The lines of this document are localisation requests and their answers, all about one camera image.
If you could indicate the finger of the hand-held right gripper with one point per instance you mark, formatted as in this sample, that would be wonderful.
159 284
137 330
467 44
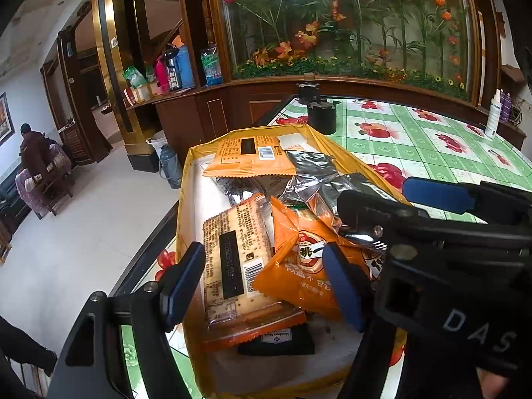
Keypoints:
440 195
365 212

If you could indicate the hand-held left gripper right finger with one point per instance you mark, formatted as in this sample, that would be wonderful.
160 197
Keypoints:
343 286

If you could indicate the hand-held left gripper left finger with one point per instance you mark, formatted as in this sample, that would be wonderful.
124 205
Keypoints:
185 278

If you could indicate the orange snack packet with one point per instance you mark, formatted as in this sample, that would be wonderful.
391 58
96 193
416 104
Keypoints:
307 270
249 153

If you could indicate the orange-edged cracker packet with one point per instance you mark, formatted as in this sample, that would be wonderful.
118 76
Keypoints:
232 266

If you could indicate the yellow cardboard tray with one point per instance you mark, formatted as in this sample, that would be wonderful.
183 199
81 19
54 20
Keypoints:
185 199

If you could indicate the small black snack packet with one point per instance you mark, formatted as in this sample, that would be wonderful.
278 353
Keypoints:
274 341

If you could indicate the white plastic bottle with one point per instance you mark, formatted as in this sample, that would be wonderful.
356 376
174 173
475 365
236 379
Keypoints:
493 116

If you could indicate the purple bottle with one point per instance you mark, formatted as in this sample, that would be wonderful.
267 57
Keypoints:
506 106

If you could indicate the grey-blue thermos jug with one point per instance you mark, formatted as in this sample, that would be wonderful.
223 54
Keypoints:
170 166

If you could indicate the small black pot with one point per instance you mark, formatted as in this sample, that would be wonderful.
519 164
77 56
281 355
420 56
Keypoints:
308 91

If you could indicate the white bucket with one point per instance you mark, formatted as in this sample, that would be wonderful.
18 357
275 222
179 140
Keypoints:
157 145

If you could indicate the wooden display cabinet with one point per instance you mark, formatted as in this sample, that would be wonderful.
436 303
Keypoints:
232 108

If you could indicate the table with patterned cloth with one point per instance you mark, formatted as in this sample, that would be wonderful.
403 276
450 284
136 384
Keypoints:
37 189

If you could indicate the person's dark trouser leg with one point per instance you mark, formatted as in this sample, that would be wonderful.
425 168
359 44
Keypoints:
25 345

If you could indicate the small red and white cartons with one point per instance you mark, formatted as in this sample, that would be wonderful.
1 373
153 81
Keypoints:
139 94

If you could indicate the glass case with artificial flowers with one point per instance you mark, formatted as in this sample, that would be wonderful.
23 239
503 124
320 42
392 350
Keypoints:
353 20

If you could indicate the dark bench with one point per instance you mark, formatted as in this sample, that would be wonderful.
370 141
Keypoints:
8 199

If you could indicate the red thermos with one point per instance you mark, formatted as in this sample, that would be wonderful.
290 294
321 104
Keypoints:
161 75

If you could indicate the dark thermos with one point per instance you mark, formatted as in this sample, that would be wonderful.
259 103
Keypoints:
171 68

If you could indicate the blue thermos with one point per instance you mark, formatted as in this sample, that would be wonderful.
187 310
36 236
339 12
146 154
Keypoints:
186 66

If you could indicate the blue and green bag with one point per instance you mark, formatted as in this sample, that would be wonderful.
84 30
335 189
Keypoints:
211 64

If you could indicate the gold-trimmed wooden pillar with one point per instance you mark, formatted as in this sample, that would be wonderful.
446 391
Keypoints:
108 50

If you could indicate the wooden door frame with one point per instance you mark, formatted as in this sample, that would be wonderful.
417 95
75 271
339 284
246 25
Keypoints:
79 99

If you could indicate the framed wall picture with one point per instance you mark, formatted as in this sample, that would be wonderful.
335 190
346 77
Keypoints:
3 118

